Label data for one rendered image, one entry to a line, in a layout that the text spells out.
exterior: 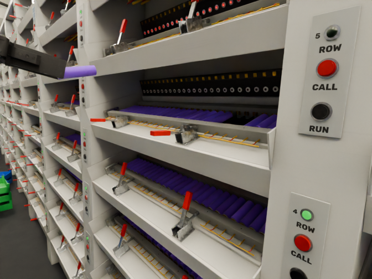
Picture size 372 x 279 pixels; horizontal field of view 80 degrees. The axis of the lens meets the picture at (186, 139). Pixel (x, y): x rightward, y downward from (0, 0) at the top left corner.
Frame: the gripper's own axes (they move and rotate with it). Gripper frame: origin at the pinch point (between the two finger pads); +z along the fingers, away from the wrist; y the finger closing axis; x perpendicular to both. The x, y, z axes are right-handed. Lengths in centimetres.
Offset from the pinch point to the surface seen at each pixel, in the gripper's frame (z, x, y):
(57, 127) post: 29, 16, 100
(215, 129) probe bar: 25.0, 4.7, -17.1
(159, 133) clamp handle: 16.1, 7.2, -12.9
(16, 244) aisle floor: 27, 103, 138
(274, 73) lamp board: 33.5, -8.1, -21.5
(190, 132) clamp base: 22.6, 6.0, -13.3
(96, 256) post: 31, 55, 30
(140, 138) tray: 21.1, 9.3, 0.2
